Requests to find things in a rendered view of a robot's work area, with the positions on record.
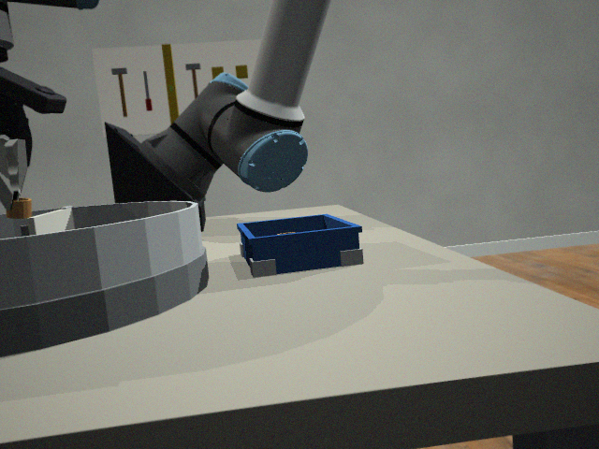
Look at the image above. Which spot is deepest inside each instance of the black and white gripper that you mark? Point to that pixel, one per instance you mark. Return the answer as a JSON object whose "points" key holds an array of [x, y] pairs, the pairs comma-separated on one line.
{"points": [[15, 153]]}

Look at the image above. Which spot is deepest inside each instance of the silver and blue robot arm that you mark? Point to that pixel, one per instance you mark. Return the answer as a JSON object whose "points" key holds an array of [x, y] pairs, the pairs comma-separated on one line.
{"points": [[256, 141]]}

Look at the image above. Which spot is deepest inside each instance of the blue crate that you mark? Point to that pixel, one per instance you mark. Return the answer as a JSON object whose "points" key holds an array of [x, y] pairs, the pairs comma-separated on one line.
{"points": [[317, 241]]}

